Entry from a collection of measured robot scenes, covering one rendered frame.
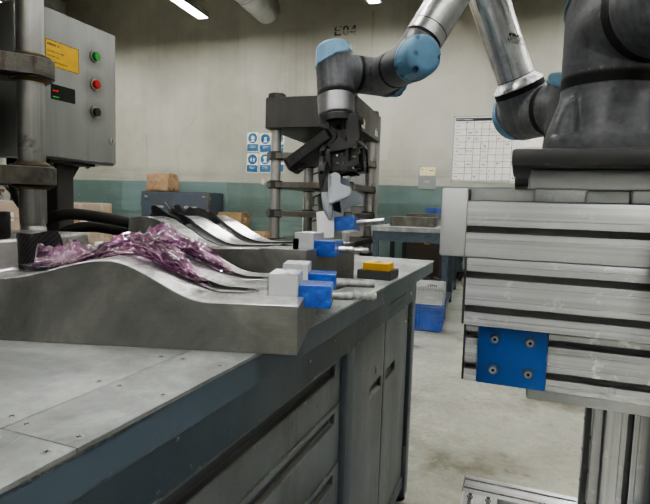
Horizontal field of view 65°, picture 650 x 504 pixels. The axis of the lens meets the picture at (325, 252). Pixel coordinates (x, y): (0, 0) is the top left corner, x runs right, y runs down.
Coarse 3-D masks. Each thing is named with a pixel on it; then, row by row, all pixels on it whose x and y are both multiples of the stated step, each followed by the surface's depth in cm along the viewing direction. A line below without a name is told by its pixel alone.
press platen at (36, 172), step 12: (0, 168) 115; (12, 168) 116; (24, 168) 117; (36, 168) 118; (48, 168) 121; (0, 180) 115; (12, 180) 116; (24, 180) 117; (36, 180) 119; (48, 180) 121
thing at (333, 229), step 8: (320, 216) 101; (336, 216) 101; (344, 216) 99; (352, 216) 99; (320, 224) 101; (328, 224) 100; (336, 224) 100; (344, 224) 99; (352, 224) 98; (360, 224) 100; (368, 224) 99; (376, 224) 99; (328, 232) 100; (336, 232) 101; (344, 232) 103
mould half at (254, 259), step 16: (144, 224) 97; (176, 224) 98; (208, 224) 107; (240, 224) 118; (192, 240) 94; (224, 240) 102; (240, 240) 107; (256, 240) 112; (272, 240) 116; (224, 256) 91; (240, 256) 90; (256, 256) 89; (272, 256) 88; (288, 256) 86; (304, 256) 85; (352, 256) 108; (256, 272) 89; (352, 272) 109
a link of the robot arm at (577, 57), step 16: (576, 0) 64; (592, 0) 61; (608, 0) 57; (576, 16) 63; (592, 16) 60; (608, 16) 57; (576, 32) 63; (592, 32) 61; (608, 32) 58; (576, 48) 63; (592, 48) 62; (608, 48) 60; (624, 48) 58; (576, 64) 63; (592, 64) 62; (608, 64) 61; (624, 64) 60; (640, 64) 60
